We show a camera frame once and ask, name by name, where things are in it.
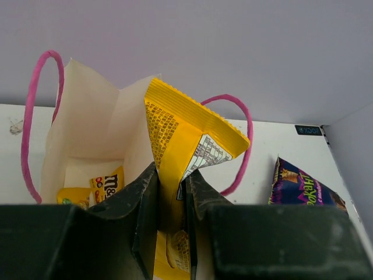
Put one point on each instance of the pink paper gift bag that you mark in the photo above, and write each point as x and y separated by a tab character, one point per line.
95	129

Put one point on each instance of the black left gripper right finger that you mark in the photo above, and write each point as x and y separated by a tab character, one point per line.
228	241

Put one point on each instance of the black corner label right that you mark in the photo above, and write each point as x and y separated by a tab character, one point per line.
308	130

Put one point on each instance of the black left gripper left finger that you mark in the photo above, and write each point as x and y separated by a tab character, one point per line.
115	239

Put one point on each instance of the yellow M&M's peanut packet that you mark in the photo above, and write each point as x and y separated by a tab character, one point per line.
77	196

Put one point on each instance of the purple nut snack bag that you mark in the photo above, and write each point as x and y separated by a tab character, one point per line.
293	186

